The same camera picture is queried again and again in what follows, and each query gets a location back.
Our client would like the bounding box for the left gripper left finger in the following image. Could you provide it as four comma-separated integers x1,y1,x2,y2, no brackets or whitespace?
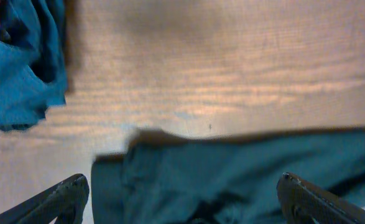
0,174,90,224

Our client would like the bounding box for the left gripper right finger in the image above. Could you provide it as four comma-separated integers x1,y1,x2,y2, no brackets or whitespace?
277,172,365,224

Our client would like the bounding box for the black polo shirt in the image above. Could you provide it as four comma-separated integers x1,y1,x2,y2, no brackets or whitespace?
91,129,365,224

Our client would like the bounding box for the navy folded shirt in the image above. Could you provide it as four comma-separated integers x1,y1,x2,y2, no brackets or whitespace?
0,0,67,131

